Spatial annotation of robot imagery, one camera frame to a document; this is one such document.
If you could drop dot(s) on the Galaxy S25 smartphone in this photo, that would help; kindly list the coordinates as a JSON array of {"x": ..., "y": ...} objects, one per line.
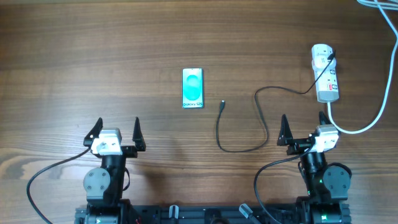
[{"x": 192, "y": 88}]

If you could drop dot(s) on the white USB charger plug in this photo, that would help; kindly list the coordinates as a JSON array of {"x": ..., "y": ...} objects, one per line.
[{"x": 320, "y": 62}]

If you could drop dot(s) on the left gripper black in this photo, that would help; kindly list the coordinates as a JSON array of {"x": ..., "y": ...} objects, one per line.
[{"x": 128, "y": 152}]

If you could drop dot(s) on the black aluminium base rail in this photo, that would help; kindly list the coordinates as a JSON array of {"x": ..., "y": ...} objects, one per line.
[{"x": 282, "y": 213}]

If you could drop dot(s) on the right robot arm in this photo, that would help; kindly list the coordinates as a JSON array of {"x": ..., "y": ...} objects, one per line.
[{"x": 327, "y": 184}]

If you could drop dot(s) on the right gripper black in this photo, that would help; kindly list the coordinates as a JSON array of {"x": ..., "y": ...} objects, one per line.
[{"x": 298, "y": 145}]

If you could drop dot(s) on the white power strip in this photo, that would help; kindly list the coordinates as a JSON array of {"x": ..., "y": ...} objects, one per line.
[{"x": 326, "y": 80}]

